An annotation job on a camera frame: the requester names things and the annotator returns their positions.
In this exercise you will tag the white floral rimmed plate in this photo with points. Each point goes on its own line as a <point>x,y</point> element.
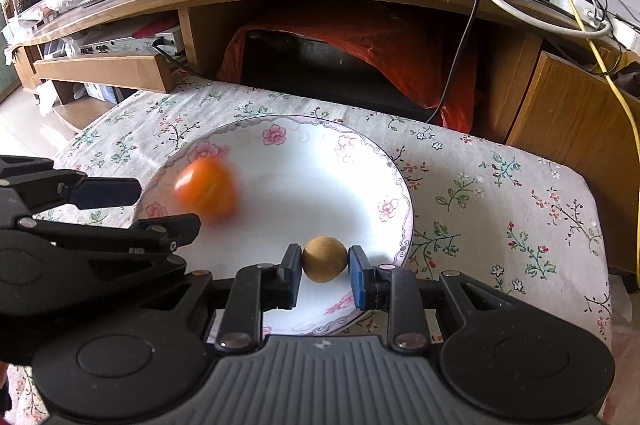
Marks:
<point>310,185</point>

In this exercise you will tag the large red tomato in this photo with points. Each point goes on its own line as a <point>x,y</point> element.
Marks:
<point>206,192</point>

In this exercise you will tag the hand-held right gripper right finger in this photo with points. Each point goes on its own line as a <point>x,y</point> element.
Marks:
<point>359,277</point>

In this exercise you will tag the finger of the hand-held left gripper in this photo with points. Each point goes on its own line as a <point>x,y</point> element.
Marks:
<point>150,232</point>
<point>107,193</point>

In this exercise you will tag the silver media player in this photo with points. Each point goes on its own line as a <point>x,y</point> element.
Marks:
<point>120,45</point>

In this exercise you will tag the floral tablecloth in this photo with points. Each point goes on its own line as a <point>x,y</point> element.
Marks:
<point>500,215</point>

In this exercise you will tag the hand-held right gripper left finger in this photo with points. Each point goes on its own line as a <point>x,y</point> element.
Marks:
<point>290,277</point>

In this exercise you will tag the flat red item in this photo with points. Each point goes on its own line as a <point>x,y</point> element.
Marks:
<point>150,27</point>

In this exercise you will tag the red plastic bag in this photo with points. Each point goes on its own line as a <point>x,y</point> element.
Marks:
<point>400,55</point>

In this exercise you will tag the white power strip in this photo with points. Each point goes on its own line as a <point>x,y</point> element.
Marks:
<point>565,0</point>

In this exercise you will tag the small brown round fruit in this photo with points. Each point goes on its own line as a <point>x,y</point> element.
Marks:
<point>324,259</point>

